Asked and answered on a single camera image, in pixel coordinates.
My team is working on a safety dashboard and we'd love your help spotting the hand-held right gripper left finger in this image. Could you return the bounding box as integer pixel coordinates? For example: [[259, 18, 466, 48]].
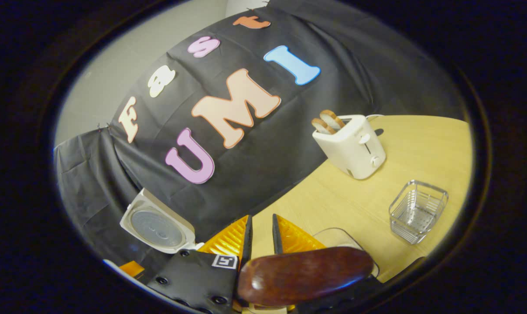
[[147, 215, 253, 314]]

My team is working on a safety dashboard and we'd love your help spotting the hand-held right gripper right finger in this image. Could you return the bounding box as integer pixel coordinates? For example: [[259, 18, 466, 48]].
[[271, 214, 383, 314]]

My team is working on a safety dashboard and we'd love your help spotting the brown wooden spoon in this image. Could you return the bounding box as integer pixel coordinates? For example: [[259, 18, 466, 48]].
[[237, 246, 374, 307]]

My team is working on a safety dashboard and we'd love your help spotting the white rice cooker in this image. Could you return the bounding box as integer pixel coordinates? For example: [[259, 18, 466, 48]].
[[103, 188, 205, 273]]

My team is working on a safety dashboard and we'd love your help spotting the clear tray of rice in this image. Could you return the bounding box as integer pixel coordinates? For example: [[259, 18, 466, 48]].
[[311, 228, 380, 277]]

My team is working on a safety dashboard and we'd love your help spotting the metal wire chopstick holder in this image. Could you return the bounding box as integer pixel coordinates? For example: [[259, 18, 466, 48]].
[[389, 180, 449, 245]]

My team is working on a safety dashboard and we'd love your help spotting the black backdrop cloth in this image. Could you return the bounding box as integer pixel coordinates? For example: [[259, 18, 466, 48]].
[[54, 0, 469, 280]]

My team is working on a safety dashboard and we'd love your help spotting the white toaster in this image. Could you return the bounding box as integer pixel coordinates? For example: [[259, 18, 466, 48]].
[[312, 114, 387, 180]]

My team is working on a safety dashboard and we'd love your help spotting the brown toast slice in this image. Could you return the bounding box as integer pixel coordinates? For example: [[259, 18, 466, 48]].
[[311, 118, 336, 135], [319, 109, 346, 129]]

